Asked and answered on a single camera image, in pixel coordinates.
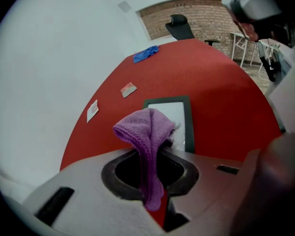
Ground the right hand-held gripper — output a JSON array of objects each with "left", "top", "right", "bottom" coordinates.
[{"left": 222, "top": 0, "right": 283, "bottom": 22}]

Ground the red felt table cover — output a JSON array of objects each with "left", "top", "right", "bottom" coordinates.
[{"left": 59, "top": 38, "right": 282, "bottom": 232}]

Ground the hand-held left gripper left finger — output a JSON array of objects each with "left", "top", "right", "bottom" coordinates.
[{"left": 22, "top": 147, "right": 169, "bottom": 236}]

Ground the white tray with dark rim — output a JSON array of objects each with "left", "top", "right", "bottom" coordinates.
[{"left": 142, "top": 95, "right": 195, "bottom": 154}]

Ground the white printed packet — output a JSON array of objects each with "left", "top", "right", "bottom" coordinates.
[{"left": 86, "top": 99, "right": 99, "bottom": 123}]

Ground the red and white packet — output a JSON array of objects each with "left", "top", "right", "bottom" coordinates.
[{"left": 120, "top": 82, "right": 138, "bottom": 98}]

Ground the white folding table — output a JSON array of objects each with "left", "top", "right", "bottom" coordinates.
[{"left": 230, "top": 32, "right": 281, "bottom": 67}]

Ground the grey wall plate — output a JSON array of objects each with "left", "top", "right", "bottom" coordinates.
[{"left": 118, "top": 0, "right": 132, "bottom": 11}]

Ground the black office chair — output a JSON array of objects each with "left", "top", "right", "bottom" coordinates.
[{"left": 165, "top": 14, "right": 221, "bottom": 46}]

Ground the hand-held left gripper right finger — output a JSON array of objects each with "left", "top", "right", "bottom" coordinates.
[{"left": 159, "top": 146, "right": 261, "bottom": 232}]

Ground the purple knitted cloth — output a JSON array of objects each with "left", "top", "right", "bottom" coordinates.
[{"left": 113, "top": 108, "right": 177, "bottom": 212}]

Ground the blue cloth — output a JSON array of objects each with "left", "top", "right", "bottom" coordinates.
[{"left": 133, "top": 45, "right": 160, "bottom": 64}]

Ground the person's right shoe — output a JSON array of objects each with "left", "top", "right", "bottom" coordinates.
[{"left": 259, "top": 55, "right": 281, "bottom": 83}]

